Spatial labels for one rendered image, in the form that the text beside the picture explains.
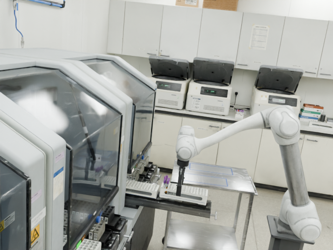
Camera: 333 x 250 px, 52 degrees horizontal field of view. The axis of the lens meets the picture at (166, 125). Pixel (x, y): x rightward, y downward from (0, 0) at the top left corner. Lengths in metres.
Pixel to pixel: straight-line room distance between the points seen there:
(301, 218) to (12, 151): 1.57
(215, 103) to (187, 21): 1.12
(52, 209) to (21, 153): 0.27
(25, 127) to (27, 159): 0.17
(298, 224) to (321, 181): 2.72
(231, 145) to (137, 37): 1.90
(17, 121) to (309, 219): 1.57
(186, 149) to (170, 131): 2.64
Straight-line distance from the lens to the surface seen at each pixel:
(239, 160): 4.53
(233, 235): 3.00
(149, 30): 4.67
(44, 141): 1.14
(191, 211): 2.17
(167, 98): 4.39
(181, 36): 4.60
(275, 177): 4.65
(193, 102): 4.36
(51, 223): 1.24
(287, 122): 1.83
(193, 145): 1.87
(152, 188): 2.21
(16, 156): 1.02
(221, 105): 4.35
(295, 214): 2.08
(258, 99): 4.38
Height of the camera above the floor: 1.82
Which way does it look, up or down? 15 degrees down
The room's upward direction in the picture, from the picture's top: 6 degrees clockwise
